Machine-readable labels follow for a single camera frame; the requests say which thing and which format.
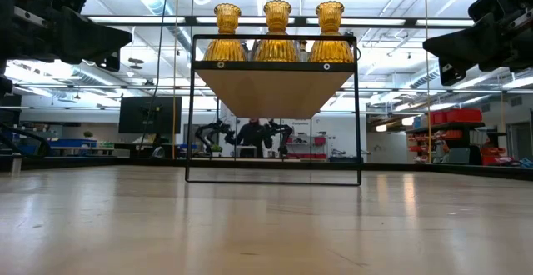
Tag black table rail frame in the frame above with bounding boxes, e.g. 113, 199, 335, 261
0, 153, 533, 181

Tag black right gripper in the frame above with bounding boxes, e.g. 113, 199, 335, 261
423, 0, 533, 87

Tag red storage bins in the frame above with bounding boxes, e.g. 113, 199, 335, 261
428, 107, 484, 127

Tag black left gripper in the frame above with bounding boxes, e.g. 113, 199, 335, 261
0, 0, 133, 73

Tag black monitor screen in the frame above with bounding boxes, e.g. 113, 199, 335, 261
118, 96, 183, 134

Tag wooden shelf riser black frame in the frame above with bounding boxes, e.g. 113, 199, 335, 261
184, 32, 363, 188

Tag black hanging cable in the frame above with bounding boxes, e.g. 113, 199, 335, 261
138, 0, 172, 153

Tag person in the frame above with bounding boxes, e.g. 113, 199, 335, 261
235, 117, 275, 159

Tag black curved cable hose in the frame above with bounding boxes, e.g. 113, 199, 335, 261
0, 120, 52, 158

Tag black overhead rig frame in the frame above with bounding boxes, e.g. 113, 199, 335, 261
85, 14, 478, 28

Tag amber ribbed glass candle holder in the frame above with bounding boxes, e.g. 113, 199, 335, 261
307, 0, 355, 63
253, 0, 301, 63
202, 2, 247, 63

